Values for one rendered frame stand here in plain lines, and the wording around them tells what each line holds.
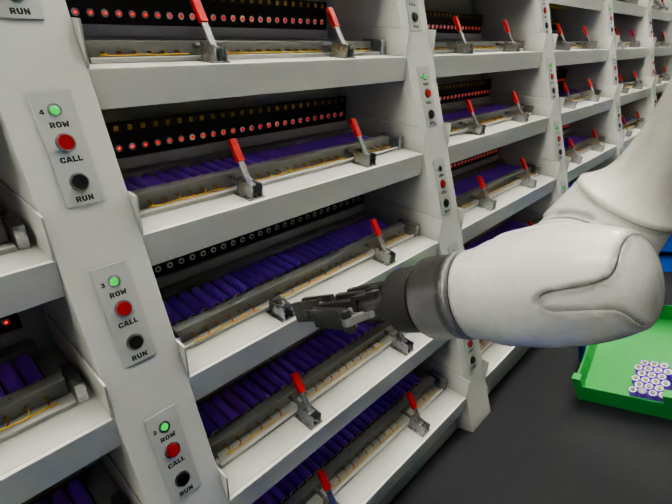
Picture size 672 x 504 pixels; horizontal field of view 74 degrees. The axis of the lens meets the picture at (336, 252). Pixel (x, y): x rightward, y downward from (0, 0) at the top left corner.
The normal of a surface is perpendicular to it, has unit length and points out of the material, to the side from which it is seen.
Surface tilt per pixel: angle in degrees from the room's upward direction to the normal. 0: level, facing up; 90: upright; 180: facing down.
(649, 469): 0
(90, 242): 90
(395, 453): 20
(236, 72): 111
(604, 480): 0
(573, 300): 86
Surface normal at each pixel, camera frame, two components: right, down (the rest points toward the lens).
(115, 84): 0.72, 0.34
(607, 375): -0.46, -0.77
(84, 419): 0.04, -0.89
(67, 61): 0.69, 0.00
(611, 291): -0.40, 0.12
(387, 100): -0.69, 0.31
